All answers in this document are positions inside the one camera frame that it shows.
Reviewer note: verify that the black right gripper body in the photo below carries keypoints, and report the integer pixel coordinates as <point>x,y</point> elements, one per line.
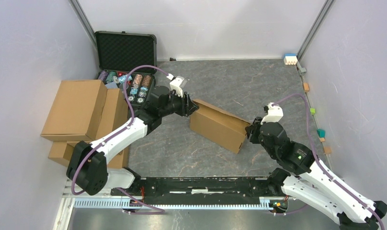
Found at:
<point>255,137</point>

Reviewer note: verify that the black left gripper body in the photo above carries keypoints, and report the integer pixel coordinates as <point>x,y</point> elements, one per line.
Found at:
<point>177,104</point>

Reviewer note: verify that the brown cardboard box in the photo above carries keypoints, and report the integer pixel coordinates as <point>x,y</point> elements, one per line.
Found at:
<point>219,126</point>

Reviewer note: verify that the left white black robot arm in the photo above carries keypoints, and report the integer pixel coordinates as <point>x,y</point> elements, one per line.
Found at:
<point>88,168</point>

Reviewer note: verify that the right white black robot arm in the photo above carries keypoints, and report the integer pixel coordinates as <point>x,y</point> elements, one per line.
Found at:
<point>303,176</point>

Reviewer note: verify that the leaning folded cardboard box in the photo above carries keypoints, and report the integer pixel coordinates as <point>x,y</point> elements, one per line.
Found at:
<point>114,113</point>

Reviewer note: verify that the large folded cardboard box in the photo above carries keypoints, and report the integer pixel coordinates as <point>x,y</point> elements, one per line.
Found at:
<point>76,111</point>

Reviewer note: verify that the teal small block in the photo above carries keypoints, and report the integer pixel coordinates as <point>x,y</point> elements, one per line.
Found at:
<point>321,133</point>

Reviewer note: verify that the orange wooden block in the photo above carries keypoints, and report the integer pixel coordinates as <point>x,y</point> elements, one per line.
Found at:
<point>306,87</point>

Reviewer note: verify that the tan wooden block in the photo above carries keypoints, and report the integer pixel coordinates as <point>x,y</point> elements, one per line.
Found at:
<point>327,150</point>

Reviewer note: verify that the blue white toy block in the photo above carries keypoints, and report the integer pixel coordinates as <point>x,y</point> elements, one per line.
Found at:
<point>290,59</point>

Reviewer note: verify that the black poker chip case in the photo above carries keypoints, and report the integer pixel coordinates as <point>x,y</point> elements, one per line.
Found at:
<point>119,53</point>

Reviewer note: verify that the lower stacked cardboard boxes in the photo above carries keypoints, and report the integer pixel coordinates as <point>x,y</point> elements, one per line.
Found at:
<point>61,151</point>

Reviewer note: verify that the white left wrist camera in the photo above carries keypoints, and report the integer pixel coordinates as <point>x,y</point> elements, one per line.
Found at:
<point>176,84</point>

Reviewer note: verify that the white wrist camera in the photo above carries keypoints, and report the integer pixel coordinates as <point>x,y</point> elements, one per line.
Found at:
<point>176,84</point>
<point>274,113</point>

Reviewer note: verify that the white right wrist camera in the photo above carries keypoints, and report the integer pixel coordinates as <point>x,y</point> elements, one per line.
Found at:
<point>274,113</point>

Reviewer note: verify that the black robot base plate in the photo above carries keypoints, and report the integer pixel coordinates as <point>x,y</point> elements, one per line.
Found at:
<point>242,190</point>

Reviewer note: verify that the grey wall bracket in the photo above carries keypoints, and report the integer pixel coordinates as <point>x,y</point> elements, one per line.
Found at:
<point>300,69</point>

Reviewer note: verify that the aluminium frame rail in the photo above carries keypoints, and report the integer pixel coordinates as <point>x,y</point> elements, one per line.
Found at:
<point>114,198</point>

